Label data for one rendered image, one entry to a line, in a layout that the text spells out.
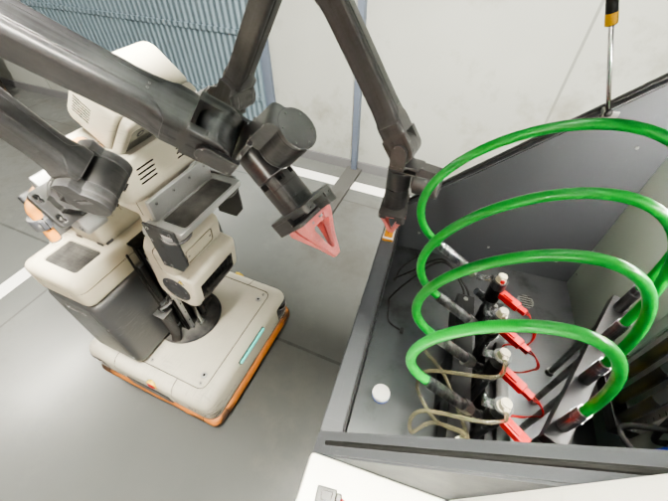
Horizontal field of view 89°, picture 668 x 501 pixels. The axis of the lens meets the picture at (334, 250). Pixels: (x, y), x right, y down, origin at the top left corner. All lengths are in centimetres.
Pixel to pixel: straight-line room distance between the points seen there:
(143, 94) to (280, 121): 16
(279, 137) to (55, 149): 39
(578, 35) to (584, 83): 25
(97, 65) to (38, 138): 23
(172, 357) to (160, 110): 127
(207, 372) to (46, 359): 99
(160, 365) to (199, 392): 22
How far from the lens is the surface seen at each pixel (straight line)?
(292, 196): 50
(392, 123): 77
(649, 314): 53
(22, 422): 217
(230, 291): 173
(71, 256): 137
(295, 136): 45
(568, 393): 65
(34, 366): 231
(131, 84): 50
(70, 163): 72
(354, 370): 73
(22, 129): 70
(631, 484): 41
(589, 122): 54
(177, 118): 48
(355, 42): 77
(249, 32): 90
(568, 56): 242
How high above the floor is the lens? 162
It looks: 47 degrees down
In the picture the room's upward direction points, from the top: straight up
